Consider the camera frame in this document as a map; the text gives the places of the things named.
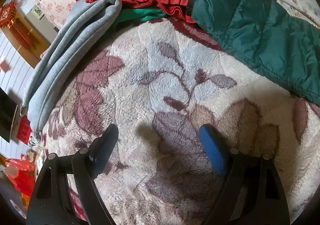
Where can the dark green puffer jacket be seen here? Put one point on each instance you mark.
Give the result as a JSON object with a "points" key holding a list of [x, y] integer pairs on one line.
{"points": [[250, 19]]}

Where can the red knot wall decoration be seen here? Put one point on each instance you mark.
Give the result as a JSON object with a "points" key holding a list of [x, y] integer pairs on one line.
{"points": [[6, 13]]}

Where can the grey-blue folded garment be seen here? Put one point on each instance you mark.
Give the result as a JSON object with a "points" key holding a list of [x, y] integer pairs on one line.
{"points": [[62, 52]]}

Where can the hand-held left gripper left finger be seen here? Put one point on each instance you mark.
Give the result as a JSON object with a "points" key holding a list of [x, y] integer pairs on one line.
{"points": [[107, 144]]}

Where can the black flat panel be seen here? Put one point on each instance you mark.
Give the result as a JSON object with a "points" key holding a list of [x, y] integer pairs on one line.
{"points": [[7, 114]]}

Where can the wooden cabinet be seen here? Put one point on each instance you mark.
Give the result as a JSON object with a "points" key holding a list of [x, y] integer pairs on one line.
{"points": [[25, 37]]}

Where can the green knit cloth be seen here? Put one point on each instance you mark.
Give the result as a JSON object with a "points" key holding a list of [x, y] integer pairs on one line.
{"points": [[140, 14]]}

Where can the red plastic bag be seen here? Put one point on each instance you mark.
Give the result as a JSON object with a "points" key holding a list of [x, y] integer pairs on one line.
{"points": [[20, 175]]}

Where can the red paper packet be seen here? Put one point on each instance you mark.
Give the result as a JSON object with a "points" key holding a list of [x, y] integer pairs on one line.
{"points": [[23, 129]]}

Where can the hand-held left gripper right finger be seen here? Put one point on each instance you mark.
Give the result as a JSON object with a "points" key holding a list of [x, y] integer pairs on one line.
{"points": [[212, 144]]}

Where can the floral fleece blanket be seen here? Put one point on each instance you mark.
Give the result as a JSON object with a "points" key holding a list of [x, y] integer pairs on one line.
{"points": [[162, 64]]}

